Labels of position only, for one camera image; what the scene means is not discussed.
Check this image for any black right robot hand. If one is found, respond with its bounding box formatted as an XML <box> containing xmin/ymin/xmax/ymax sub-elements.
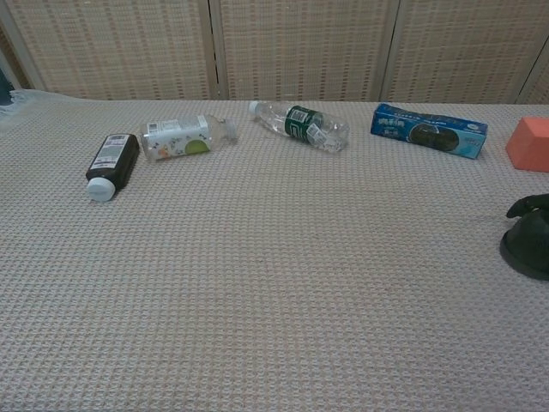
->
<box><xmin>505</xmin><ymin>194</ymin><xmax>549</xmax><ymax>220</ymax></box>

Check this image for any dark green rounded object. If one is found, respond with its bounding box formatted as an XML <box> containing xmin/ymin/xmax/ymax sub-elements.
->
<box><xmin>499</xmin><ymin>209</ymin><xmax>549</xmax><ymax>282</ymax></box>

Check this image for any orange foam block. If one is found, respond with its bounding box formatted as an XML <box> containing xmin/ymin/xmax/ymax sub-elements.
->
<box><xmin>504</xmin><ymin>116</ymin><xmax>549</xmax><ymax>173</ymax></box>

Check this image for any blue cookie box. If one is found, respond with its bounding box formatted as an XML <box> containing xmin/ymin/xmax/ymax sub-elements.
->
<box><xmin>370</xmin><ymin>102</ymin><xmax>489</xmax><ymax>161</ymax></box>

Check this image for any woven bamboo screen panel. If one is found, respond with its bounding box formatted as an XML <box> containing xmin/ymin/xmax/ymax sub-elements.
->
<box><xmin>0</xmin><ymin>0</ymin><xmax>220</xmax><ymax>101</ymax></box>
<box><xmin>380</xmin><ymin>0</ymin><xmax>549</xmax><ymax>105</ymax></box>
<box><xmin>209</xmin><ymin>0</ymin><xmax>402</xmax><ymax>103</ymax></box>

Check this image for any clear water bottle green label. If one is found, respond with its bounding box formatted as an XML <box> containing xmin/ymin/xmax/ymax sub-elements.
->
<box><xmin>248</xmin><ymin>100</ymin><xmax>351</xmax><ymax>153</ymax></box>

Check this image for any white waffle weave tablecloth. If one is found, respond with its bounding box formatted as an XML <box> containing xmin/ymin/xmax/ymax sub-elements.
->
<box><xmin>0</xmin><ymin>88</ymin><xmax>549</xmax><ymax>412</ymax></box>

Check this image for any clear bottle with floral label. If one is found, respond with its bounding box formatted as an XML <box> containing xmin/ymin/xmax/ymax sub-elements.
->
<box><xmin>140</xmin><ymin>113</ymin><xmax>239</xmax><ymax>163</ymax></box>

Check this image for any black bottle with white cap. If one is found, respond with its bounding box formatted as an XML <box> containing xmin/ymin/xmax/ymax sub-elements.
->
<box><xmin>85</xmin><ymin>132</ymin><xmax>142</xmax><ymax>203</ymax></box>

